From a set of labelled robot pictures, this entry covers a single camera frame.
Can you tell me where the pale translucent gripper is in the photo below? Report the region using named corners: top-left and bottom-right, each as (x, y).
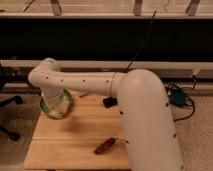
top-left (41, 90), bottom-right (69, 113)

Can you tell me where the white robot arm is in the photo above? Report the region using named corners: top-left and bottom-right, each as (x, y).
top-left (28, 58), bottom-right (185, 171)

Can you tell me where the green ceramic bowl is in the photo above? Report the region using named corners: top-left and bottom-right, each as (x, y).
top-left (39, 89), bottom-right (72, 119)

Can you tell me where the black office chair base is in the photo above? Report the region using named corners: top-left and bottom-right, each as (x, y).
top-left (0, 63), bottom-right (24, 142)

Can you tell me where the black rectangular block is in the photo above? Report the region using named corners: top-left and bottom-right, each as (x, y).
top-left (103, 97), bottom-right (117, 108)

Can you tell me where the wooden table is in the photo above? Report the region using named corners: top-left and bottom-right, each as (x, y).
top-left (24, 92), bottom-right (129, 170)

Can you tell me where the blue power box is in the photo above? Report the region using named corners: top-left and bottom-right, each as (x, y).
top-left (170, 89), bottom-right (186, 107)

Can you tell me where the black hanging cable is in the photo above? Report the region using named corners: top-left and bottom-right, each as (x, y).
top-left (123, 9), bottom-right (157, 73)

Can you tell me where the black floor cable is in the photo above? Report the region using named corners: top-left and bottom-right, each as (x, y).
top-left (165, 74), bottom-right (198, 122)

